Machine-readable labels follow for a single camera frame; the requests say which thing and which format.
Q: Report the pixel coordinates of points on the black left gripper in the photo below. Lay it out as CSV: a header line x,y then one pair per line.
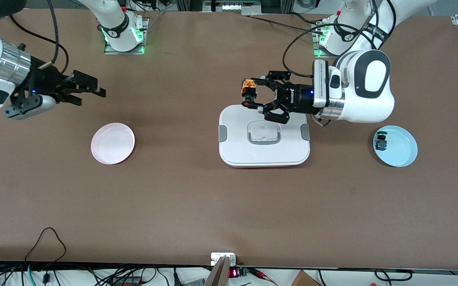
x,y
301,96

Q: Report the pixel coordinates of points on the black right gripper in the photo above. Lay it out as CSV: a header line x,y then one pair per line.
x,y
47,80

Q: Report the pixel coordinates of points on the orange push button switch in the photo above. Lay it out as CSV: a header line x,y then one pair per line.
x,y
249,93

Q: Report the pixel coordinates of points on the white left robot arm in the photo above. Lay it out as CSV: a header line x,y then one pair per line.
x,y
372,107

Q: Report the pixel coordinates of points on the white lunch box grey clips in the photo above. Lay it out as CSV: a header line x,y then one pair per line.
x,y
264,151

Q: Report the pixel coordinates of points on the pale pink round plate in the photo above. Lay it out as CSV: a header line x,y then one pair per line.
x,y
113,143

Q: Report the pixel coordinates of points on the grey power strip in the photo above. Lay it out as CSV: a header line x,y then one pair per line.
x,y
233,6

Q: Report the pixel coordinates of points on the light blue round plate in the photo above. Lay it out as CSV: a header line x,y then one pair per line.
x,y
398,147

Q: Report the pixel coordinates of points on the small white box device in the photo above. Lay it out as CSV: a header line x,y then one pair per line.
x,y
216,258

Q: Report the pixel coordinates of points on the red clip leads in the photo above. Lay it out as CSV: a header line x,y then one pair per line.
x,y
259,272

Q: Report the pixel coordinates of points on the red digit display module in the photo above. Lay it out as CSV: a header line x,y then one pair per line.
x,y
233,273

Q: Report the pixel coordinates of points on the brown cardboard box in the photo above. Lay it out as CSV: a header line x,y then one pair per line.
x,y
304,280

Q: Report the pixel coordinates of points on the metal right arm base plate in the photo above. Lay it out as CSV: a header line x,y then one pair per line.
x,y
125,52

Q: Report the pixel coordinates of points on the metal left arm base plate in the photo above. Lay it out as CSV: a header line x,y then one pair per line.
x,y
316,43

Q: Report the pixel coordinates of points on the green push button switch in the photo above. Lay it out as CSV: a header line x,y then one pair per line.
x,y
381,142

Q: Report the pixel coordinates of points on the grey brown mounting post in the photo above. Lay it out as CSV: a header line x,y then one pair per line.
x,y
219,274

